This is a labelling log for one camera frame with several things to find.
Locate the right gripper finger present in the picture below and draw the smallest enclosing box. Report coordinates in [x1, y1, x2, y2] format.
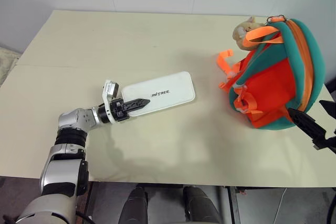
[318, 100, 336, 120]
[287, 107, 328, 141]

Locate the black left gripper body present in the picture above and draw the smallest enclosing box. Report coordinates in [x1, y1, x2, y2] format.
[109, 99, 130, 123]

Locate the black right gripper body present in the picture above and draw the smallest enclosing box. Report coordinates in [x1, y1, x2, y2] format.
[311, 127, 336, 154]

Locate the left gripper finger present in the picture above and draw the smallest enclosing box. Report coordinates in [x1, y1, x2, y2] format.
[124, 101, 151, 113]
[122, 98, 151, 108]

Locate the white Unitree box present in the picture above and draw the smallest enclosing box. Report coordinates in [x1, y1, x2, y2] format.
[121, 71, 196, 118]

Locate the orange and teal backpack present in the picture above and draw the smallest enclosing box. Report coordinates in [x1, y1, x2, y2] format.
[216, 15, 327, 132]

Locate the dark rounded shape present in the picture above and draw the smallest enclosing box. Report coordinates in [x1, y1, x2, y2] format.
[119, 185, 149, 224]
[182, 185, 224, 224]

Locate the beige plush toy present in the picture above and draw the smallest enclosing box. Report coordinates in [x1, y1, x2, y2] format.
[232, 15, 266, 51]

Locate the whitish fuzzy cloth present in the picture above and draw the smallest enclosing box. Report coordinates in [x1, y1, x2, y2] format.
[0, 46, 22, 86]

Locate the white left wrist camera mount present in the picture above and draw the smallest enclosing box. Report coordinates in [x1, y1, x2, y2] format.
[101, 79, 120, 124]

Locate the black floor cable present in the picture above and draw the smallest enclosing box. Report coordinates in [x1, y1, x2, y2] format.
[324, 202, 336, 224]

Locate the white floor cable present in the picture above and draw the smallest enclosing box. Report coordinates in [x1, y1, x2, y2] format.
[272, 189, 290, 224]

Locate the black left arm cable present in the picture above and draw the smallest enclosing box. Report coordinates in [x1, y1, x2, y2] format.
[75, 208, 93, 222]

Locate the black table frame leg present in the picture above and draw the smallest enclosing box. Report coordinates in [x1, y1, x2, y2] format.
[224, 186, 241, 224]

